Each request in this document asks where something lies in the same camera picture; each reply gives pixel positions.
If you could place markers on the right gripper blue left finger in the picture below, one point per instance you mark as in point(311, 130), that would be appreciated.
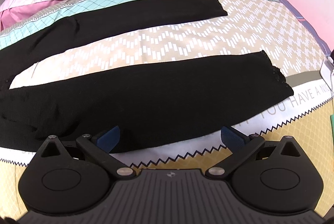
point(96, 150)

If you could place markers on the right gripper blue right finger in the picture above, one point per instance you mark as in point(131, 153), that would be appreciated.
point(242, 148)

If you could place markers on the black knit pants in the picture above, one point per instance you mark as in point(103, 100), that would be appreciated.
point(153, 104)

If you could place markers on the patterned teal beige quilt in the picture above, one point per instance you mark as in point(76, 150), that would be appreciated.
point(272, 26)

